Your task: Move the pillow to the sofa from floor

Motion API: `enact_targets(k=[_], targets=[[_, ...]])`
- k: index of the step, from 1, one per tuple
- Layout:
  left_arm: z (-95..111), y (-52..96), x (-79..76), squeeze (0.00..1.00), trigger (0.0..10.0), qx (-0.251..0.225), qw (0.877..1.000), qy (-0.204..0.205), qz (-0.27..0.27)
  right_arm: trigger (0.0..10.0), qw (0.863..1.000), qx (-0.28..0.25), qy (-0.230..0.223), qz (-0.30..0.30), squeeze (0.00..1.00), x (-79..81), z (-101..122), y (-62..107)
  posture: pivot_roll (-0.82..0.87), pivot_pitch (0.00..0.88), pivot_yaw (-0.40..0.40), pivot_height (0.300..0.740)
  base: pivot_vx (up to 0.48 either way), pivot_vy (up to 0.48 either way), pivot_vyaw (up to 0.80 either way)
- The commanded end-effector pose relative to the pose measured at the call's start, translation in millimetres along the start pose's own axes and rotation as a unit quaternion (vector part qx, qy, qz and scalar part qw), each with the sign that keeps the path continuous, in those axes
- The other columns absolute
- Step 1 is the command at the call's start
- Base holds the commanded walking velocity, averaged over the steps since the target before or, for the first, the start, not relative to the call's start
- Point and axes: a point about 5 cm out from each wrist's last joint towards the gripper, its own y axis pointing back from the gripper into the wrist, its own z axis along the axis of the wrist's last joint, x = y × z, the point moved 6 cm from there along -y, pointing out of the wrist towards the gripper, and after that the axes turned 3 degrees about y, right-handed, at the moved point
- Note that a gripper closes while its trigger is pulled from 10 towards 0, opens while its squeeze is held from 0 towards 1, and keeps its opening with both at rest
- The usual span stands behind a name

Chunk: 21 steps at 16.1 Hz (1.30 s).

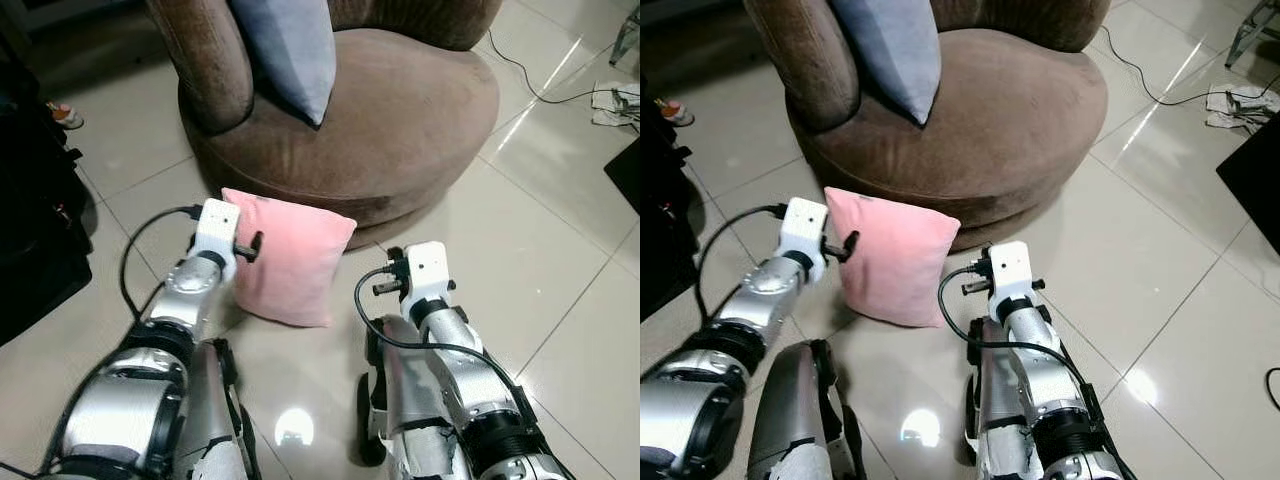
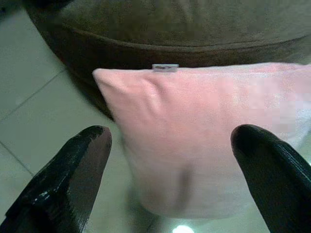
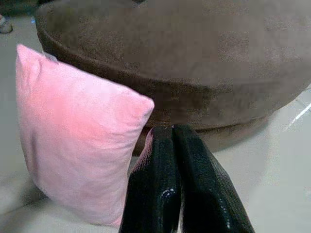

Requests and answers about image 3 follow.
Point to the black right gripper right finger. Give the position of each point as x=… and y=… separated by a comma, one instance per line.
x=209, y=194

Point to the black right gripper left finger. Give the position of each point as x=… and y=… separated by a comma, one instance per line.
x=153, y=189

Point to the pink square pillow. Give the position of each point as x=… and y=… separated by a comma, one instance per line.
x=80, y=136

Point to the brown round velvet sofa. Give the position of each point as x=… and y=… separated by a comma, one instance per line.
x=182, y=60

